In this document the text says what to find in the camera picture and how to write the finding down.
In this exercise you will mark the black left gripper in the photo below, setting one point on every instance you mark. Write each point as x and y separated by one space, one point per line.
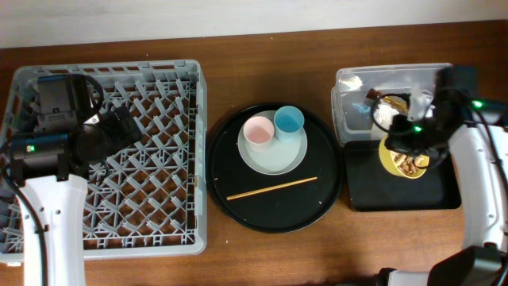
120 125

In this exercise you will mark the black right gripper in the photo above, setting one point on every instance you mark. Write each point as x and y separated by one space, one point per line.
401 142

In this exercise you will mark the food scraps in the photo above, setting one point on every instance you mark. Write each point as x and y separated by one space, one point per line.
407 165

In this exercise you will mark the yellow bowl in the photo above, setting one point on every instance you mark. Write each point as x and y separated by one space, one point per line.
388 163

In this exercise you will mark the gold brown snack wrapper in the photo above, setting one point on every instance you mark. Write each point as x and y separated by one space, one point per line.
387 102

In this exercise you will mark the white tissue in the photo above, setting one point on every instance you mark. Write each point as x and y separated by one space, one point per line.
383 116

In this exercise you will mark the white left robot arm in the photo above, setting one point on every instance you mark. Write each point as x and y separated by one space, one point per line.
48 169

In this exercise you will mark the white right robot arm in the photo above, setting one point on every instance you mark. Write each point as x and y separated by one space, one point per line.
454 122

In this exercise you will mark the grey dishwasher rack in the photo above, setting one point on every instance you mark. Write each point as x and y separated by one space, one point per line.
148 200

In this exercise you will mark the clear plastic bin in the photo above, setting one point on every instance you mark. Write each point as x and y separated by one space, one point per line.
351 107

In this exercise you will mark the black rectangular tray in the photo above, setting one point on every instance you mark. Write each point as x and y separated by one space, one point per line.
372 188

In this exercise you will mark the blue cup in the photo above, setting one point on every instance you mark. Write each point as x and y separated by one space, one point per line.
288 122

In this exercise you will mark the pale grey plate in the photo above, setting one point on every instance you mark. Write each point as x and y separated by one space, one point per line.
280 158

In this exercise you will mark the round black tray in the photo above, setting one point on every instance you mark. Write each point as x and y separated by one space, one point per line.
283 210

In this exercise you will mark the pink cup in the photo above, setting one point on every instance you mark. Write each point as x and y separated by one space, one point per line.
258 132

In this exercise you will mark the wooden chopstick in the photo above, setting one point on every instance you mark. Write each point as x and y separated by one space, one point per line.
271 188

